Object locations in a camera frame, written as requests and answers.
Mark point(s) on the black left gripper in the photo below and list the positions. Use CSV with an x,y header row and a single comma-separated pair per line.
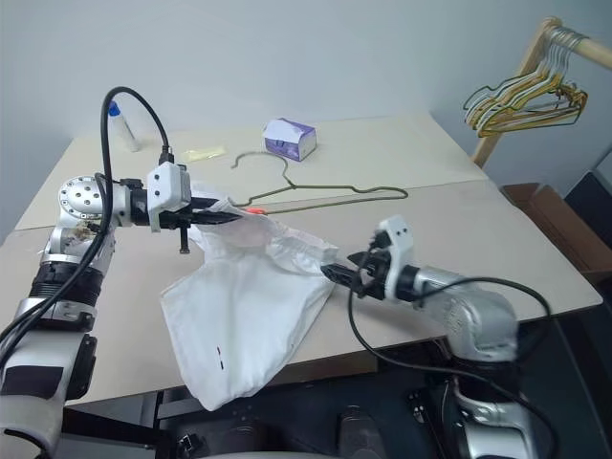
x,y
174,221

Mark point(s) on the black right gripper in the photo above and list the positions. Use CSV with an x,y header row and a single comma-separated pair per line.
x,y
378,272

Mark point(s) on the white cloth garment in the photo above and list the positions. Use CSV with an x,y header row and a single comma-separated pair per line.
x,y
248,311

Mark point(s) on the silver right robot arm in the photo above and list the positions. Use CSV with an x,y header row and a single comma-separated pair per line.
x,y
478,311

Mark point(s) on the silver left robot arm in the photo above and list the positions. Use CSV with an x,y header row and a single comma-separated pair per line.
x,y
76,196

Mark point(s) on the pale yellow plastic packet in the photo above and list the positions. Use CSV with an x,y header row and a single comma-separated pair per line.
x,y
203,154

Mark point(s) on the purple tissue box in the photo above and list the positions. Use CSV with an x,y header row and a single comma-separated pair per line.
x,y
287,141

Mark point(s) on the white bottle blue cap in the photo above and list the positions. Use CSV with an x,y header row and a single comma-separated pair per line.
x,y
126,131

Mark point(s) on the brown cardboard box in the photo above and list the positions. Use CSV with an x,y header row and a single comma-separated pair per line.
x,y
564,225

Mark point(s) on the black case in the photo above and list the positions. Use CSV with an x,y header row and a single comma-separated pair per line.
x,y
590,191

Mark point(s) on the wooden clothes rack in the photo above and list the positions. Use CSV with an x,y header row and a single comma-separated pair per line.
x,y
593,48

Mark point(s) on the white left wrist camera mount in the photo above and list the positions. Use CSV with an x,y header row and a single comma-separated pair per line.
x,y
165,186

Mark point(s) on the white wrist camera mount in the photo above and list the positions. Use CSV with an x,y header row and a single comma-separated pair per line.
x,y
399,229
165,186

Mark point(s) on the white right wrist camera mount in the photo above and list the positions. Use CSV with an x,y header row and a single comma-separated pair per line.
x,y
399,229

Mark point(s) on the black table frame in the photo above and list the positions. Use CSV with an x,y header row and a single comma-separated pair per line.
x,y
153,406

